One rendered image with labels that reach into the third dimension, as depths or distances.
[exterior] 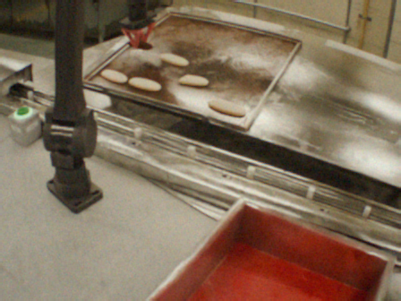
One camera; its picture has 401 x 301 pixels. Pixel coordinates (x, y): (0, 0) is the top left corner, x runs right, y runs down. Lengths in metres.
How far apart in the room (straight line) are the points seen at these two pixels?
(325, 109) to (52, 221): 0.72
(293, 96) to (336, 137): 0.18
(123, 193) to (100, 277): 0.24
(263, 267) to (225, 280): 0.08
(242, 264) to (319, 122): 0.44
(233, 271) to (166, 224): 0.17
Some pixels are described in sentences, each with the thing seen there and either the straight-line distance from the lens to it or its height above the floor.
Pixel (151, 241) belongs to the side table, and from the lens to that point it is 0.79.
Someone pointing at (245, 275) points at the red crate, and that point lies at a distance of 0.74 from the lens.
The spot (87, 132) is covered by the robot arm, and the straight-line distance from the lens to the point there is 0.80.
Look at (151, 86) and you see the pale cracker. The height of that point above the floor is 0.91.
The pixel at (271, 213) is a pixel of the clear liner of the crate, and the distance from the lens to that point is 0.71.
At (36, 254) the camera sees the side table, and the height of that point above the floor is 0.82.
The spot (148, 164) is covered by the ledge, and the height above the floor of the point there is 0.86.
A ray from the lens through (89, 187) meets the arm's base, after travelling 0.87.
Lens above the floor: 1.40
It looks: 35 degrees down
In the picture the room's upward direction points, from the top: 4 degrees clockwise
